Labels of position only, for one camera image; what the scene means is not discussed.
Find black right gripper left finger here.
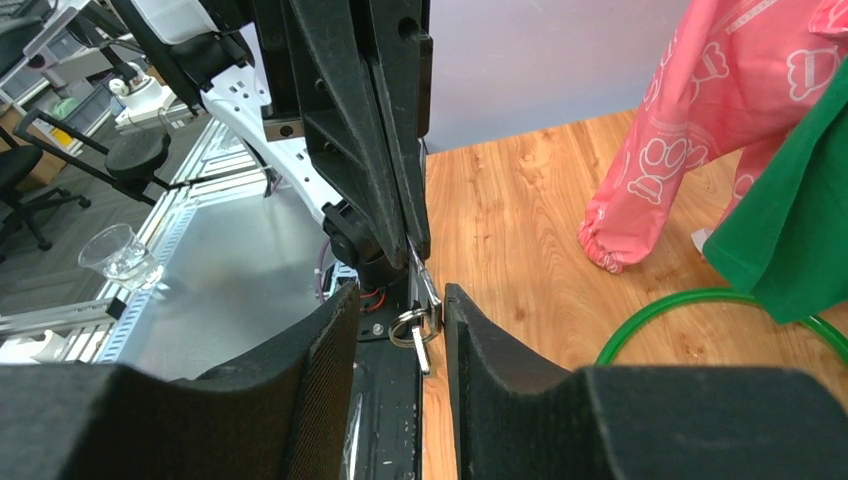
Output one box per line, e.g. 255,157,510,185
1,284,360,479

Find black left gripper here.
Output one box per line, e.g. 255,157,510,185
251,1,434,268

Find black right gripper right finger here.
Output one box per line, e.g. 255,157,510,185
444,284,847,479

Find green cable lock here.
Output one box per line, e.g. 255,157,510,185
594,287,847,366

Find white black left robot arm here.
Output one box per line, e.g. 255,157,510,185
113,1,434,288

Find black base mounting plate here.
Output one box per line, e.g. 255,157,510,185
338,278,422,479

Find clear plastic cup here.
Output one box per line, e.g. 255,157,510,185
77,223,164,291

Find green t-shirt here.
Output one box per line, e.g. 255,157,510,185
703,66,847,324

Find pink patterned garment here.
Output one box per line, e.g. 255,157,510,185
578,0,847,273

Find black office chair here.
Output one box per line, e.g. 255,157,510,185
1,106,92,251

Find aluminium frame rail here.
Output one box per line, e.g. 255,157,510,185
1,118,264,365

